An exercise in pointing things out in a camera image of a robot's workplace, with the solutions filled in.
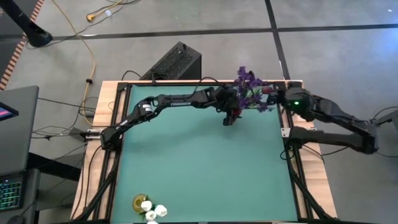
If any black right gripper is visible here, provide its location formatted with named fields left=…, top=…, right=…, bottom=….
left=266, top=86, right=314, bottom=123

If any black computer tower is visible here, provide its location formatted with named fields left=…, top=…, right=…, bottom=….
left=139, top=40, right=203, bottom=82

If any yellow cable with plug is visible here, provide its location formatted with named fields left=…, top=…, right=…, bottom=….
left=86, top=0, right=126, bottom=23

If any small monitor lit screen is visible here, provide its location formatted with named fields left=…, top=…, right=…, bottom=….
left=0, top=100, right=21, bottom=123

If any black floor cable loop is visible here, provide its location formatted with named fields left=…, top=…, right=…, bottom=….
left=367, top=106, right=398, bottom=159

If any backlit keyboard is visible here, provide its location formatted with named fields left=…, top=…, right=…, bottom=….
left=0, top=179, right=24, bottom=212

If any black aluminium rig frame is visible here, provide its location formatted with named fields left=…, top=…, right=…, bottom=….
left=70, top=80, right=340, bottom=224

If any black stand pole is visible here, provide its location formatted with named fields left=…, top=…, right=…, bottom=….
left=0, top=0, right=55, bottom=49

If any black mat orange-striped edge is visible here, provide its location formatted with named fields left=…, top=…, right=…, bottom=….
left=0, top=0, right=46, bottom=91

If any teal table mat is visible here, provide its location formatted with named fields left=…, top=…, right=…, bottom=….
left=110, top=83, right=300, bottom=224

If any grey desk surface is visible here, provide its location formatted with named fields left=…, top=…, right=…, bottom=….
left=0, top=85, right=40, bottom=177

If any yellow floor cable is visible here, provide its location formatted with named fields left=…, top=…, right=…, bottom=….
left=50, top=0, right=97, bottom=123

